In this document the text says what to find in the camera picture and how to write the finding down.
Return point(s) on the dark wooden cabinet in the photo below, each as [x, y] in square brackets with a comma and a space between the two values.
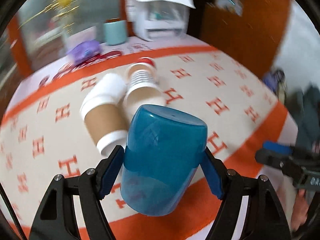
[251, 38]

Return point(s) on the white storage box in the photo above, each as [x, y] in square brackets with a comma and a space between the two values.
[160, 19]

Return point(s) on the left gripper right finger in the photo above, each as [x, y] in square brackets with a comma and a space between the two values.
[265, 217]

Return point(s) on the red paper cup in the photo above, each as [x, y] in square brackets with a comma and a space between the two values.
[147, 60]

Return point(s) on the teal cylindrical canister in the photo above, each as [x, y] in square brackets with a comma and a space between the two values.
[115, 32]

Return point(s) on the white printed paper cup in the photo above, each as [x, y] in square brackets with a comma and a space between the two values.
[142, 88]

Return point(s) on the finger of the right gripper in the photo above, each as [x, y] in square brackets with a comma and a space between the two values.
[270, 158]
[278, 148]

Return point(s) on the purple tissue pack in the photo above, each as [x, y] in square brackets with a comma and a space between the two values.
[83, 52]

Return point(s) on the blue plastic cup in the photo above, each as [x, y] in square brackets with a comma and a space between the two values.
[163, 151]

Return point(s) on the brown sleeve paper cup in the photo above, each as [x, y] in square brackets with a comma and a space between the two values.
[102, 116]

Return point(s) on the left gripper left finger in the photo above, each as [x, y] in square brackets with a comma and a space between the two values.
[55, 217]

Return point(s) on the glass sliding door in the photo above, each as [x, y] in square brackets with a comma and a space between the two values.
[40, 29]

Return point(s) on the orange patterned table blanket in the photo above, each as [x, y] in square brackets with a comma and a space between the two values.
[43, 134]

